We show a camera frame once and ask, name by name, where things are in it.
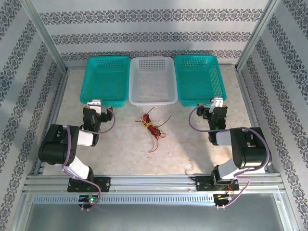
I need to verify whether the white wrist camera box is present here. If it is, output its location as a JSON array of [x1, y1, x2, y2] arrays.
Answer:
[[208, 97, 224, 113], [86, 99, 103, 114]]

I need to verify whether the grey slotted cable duct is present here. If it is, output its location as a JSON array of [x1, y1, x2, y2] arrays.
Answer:
[[31, 194, 277, 205]]

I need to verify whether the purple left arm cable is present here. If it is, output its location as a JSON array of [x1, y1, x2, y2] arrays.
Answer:
[[62, 105, 116, 210]]

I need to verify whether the grey metal shelf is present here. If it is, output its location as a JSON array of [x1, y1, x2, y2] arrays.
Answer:
[[14, 192, 299, 231]]

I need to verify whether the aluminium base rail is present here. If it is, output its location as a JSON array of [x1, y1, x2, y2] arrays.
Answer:
[[23, 174, 283, 194]]

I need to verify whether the aluminium frame post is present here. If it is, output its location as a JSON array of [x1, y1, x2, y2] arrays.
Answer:
[[20, 0, 69, 73], [236, 0, 286, 71]]

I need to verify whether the aluminium side rail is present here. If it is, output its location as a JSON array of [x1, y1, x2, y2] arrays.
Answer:
[[33, 69, 70, 176], [234, 64, 283, 175]]

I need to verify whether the teal plastic basket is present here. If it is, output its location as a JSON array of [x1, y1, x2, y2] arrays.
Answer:
[[79, 55, 131, 108], [173, 54, 228, 107]]

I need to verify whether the white plastic basket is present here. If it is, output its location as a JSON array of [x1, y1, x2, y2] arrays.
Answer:
[[128, 57, 179, 108]]

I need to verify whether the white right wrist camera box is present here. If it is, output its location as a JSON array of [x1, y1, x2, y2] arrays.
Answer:
[[208, 97, 224, 113]]

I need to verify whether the aluminium back rail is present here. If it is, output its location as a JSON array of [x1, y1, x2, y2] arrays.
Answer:
[[64, 63, 240, 72]]

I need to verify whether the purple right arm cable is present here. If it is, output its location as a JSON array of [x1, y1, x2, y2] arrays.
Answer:
[[188, 101, 271, 209]]

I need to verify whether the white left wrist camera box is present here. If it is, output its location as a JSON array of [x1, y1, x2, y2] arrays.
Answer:
[[86, 99, 103, 114]]

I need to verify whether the small circuit board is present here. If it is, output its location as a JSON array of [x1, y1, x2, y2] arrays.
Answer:
[[78, 194, 100, 203], [213, 193, 233, 202]]

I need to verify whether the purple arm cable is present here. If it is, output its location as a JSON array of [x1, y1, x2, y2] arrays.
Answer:
[[188, 101, 271, 209], [62, 105, 116, 210]]

